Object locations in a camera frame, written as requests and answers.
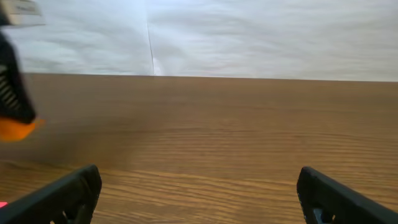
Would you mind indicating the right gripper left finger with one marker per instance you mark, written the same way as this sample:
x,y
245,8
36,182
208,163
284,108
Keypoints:
x,y
65,199

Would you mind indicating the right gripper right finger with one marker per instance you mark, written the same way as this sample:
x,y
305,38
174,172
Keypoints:
x,y
329,199

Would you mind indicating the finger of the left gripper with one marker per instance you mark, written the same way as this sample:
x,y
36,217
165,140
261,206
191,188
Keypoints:
x,y
12,93

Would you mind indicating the orange cube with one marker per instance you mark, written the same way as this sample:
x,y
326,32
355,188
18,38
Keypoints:
x,y
15,130

